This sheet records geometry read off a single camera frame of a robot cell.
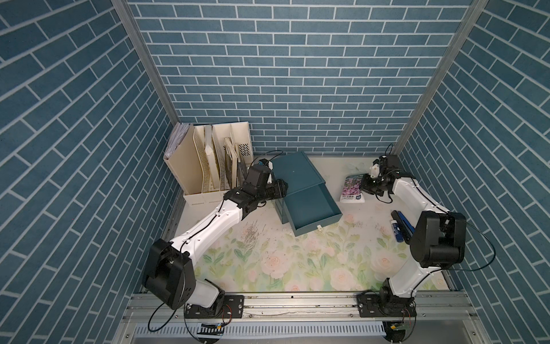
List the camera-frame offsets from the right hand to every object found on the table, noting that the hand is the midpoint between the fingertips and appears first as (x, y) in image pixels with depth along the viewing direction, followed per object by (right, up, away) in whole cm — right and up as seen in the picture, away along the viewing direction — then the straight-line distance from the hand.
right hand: (362, 186), depth 94 cm
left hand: (-33, 0, -12) cm, 35 cm away
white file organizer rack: (-68, +11, -3) cm, 69 cm away
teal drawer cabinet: (-29, +7, -7) cm, 31 cm away
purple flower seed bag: (-4, -3, +2) cm, 5 cm away
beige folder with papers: (-77, +11, -7) cm, 78 cm away
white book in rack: (-65, +14, -5) cm, 67 cm away
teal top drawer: (-24, -8, -12) cm, 28 cm away
